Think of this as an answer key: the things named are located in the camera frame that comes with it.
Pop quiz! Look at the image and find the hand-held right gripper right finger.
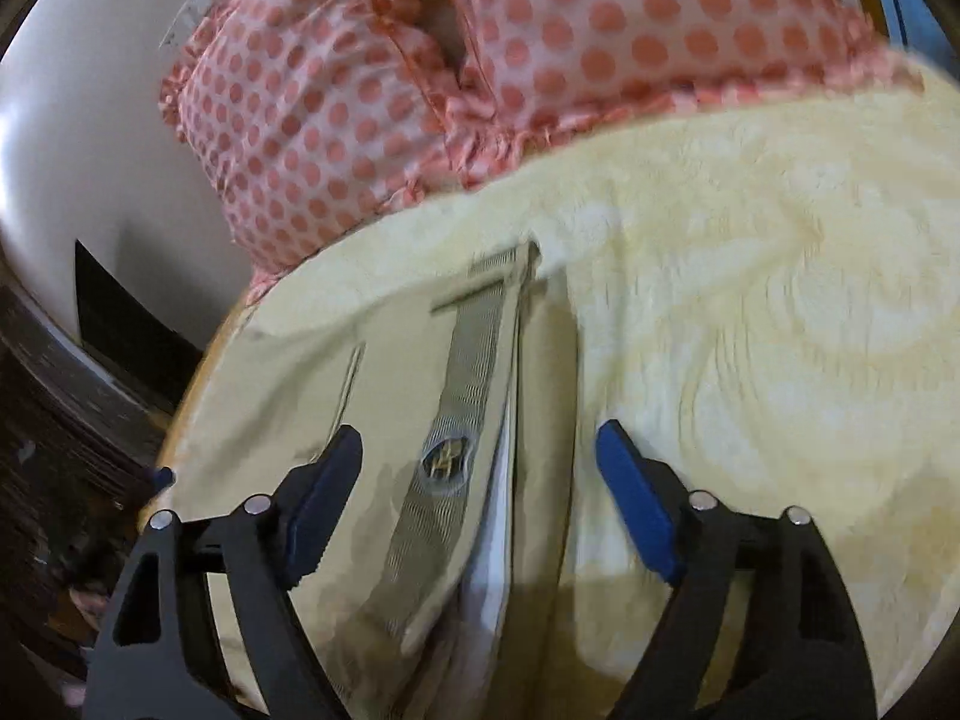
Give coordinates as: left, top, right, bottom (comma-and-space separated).
596, 420, 878, 720

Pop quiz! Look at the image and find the cream fluffy blanket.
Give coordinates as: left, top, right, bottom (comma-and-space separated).
139, 64, 960, 720

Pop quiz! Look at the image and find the pink polka dot pillow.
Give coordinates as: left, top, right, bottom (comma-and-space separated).
159, 0, 912, 305

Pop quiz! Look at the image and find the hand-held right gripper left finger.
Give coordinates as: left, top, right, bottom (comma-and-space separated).
87, 424, 365, 720

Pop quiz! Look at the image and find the wooden bed frame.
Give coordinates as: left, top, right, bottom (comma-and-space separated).
133, 292, 252, 533

